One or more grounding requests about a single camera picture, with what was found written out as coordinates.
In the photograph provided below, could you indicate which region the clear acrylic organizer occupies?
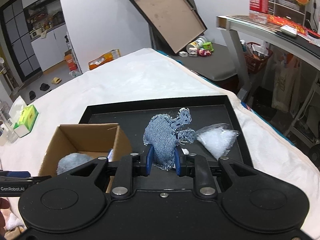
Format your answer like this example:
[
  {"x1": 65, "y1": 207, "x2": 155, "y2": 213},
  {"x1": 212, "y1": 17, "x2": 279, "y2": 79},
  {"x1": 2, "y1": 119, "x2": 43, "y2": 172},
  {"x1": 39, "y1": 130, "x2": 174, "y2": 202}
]
[{"x1": 268, "y1": 0, "x2": 306, "y2": 25}]

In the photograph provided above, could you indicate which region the yellow slipper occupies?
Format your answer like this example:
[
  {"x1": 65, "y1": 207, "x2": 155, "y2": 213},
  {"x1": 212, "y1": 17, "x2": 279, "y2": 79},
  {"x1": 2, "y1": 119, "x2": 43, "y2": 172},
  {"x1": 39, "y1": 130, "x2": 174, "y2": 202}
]
[{"x1": 51, "y1": 77, "x2": 62, "y2": 85}]

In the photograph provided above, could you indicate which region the clear water jar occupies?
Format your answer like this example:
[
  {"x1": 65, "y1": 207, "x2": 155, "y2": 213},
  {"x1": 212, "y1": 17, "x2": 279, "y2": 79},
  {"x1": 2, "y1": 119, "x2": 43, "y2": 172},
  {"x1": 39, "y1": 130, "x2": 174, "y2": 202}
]
[{"x1": 1, "y1": 101, "x2": 18, "y2": 144}]

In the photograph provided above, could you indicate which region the grey desk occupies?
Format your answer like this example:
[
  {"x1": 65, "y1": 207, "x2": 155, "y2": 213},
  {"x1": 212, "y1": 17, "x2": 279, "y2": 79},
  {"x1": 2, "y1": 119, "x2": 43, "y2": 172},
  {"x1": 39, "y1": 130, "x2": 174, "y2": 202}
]
[{"x1": 216, "y1": 15, "x2": 319, "y2": 101}]

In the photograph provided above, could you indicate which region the clear plastic filling bag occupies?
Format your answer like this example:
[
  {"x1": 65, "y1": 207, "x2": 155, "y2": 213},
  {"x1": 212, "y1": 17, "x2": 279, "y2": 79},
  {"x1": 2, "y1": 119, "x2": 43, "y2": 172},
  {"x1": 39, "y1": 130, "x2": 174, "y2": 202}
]
[{"x1": 196, "y1": 123, "x2": 240, "y2": 160}]

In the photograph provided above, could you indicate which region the toys pile on bench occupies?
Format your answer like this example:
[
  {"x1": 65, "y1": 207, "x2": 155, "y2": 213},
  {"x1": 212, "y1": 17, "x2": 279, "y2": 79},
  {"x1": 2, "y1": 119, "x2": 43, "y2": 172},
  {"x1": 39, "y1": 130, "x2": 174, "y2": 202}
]
[{"x1": 178, "y1": 36, "x2": 214, "y2": 57}]

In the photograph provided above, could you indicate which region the brown cardboard box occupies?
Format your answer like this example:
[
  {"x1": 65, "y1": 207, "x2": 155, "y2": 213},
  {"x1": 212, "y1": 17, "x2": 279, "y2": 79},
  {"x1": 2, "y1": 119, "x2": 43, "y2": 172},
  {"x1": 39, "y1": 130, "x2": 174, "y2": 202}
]
[{"x1": 39, "y1": 123, "x2": 132, "y2": 177}]

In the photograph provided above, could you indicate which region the white cabinet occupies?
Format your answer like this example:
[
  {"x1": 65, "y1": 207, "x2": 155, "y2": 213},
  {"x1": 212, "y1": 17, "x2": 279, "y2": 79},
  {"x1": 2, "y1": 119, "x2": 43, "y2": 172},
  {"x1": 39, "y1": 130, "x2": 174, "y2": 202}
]
[{"x1": 31, "y1": 24, "x2": 68, "y2": 72}]

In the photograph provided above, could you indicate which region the white wad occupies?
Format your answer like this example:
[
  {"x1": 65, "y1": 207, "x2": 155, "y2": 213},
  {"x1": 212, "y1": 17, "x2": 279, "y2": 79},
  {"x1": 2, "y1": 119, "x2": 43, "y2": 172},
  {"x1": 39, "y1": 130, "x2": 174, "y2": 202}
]
[{"x1": 182, "y1": 148, "x2": 189, "y2": 155}]

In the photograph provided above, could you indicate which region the blue denim plush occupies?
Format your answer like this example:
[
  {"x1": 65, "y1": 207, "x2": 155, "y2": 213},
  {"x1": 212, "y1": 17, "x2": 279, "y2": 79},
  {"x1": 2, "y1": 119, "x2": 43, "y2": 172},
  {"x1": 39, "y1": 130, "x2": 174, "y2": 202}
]
[{"x1": 143, "y1": 108, "x2": 195, "y2": 171}]

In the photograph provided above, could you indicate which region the black lid with brown inside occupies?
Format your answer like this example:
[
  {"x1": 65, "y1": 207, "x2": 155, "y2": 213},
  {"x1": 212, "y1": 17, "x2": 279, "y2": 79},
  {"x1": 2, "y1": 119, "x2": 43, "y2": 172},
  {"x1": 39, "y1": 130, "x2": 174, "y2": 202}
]
[{"x1": 129, "y1": 0, "x2": 207, "y2": 54}]

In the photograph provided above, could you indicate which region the grey plush mouse toy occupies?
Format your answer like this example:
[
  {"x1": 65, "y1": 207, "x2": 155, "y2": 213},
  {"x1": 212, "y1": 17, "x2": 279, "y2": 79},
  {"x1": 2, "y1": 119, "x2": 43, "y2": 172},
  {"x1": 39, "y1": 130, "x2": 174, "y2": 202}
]
[{"x1": 56, "y1": 153, "x2": 93, "y2": 175}]

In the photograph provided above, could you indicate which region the orange cardboard box on floor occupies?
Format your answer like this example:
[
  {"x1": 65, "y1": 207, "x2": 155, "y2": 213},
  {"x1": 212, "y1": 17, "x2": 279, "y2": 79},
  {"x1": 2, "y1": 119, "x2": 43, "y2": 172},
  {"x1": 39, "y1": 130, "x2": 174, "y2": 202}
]
[{"x1": 64, "y1": 50, "x2": 78, "y2": 71}]

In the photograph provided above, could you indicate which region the plastic water bottle red label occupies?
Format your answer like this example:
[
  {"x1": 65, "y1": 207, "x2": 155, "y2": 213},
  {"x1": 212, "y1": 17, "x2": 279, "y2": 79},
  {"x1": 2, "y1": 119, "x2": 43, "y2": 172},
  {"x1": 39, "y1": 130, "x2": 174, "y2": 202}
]
[{"x1": 249, "y1": 0, "x2": 269, "y2": 24}]

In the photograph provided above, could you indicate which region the orange shopping bag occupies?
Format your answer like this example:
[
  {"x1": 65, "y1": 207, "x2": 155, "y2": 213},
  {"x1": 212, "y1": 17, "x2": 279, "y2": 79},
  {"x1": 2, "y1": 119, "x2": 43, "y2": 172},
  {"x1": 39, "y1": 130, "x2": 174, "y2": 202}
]
[{"x1": 88, "y1": 49, "x2": 121, "y2": 70}]

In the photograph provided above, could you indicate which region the green tissue box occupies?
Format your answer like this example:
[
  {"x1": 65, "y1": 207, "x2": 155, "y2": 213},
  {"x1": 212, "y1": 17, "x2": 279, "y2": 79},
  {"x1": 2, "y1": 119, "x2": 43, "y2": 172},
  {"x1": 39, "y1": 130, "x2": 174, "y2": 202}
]
[{"x1": 9, "y1": 96, "x2": 39, "y2": 138}]

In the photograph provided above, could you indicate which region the blue tissue pack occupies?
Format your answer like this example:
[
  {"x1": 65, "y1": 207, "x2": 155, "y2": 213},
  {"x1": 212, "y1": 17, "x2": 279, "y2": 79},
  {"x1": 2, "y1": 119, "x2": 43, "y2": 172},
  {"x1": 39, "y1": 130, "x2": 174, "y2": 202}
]
[{"x1": 107, "y1": 149, "x2": 113, "y2": 162}]

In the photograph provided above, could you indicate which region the person left hand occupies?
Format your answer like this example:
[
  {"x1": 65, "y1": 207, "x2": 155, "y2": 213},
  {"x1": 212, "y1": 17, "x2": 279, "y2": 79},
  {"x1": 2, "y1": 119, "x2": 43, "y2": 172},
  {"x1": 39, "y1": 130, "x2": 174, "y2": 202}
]
[{"x1": 0, "y1": 197, "x2": 11, "y2": 238}]

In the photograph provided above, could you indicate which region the black shallow tray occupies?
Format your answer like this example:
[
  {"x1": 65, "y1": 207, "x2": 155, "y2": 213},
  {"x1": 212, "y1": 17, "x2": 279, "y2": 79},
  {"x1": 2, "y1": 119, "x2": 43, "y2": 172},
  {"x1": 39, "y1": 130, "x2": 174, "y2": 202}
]
[{"x1": 78, "y1": 94, "x2": 254, "y2": 190}]

